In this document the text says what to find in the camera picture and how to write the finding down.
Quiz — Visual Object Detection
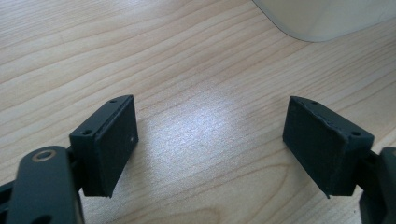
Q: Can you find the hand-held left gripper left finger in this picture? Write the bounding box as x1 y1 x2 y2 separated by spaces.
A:
68 94 140 199

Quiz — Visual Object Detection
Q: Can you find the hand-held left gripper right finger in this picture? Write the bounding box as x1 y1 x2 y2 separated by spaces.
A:
282 95 375 200

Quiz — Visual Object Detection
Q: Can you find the white plastic container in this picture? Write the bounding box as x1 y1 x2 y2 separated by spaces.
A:
251 0 396 43

